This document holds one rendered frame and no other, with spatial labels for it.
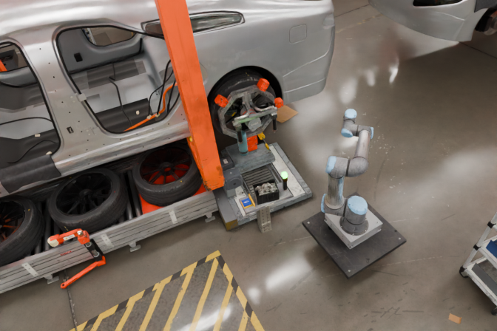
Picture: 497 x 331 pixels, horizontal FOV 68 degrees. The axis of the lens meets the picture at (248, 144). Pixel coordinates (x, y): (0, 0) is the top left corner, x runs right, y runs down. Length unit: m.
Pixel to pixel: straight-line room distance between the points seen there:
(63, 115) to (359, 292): 2.75
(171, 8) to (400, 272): 2.70
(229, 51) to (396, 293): 2.39
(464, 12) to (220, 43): 2.79
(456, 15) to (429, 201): 2.06
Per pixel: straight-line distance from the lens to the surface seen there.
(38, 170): 3.50
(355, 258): 3.11
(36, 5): 3.18
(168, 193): 3.41
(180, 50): 2.39
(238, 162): 3.85
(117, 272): 3.69
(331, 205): 2.89
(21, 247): 3.76
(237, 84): 3.28
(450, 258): 3.67
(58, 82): 3.06
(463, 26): 4.85
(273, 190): 3.14
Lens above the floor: 2.98
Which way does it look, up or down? 43 degrees down
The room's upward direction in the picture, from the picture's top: 7 degrees counter-clockwise
